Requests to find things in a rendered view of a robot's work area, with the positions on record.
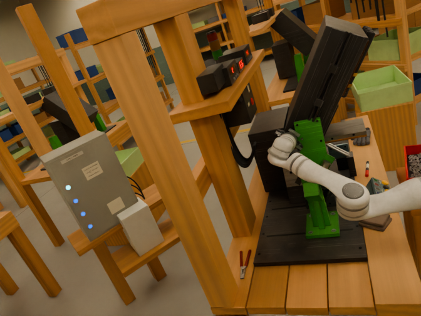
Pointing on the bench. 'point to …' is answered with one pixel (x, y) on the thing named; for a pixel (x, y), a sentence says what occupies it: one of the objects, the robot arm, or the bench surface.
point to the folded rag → (376, 222)
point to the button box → (374, 186)
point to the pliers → (244, 264)
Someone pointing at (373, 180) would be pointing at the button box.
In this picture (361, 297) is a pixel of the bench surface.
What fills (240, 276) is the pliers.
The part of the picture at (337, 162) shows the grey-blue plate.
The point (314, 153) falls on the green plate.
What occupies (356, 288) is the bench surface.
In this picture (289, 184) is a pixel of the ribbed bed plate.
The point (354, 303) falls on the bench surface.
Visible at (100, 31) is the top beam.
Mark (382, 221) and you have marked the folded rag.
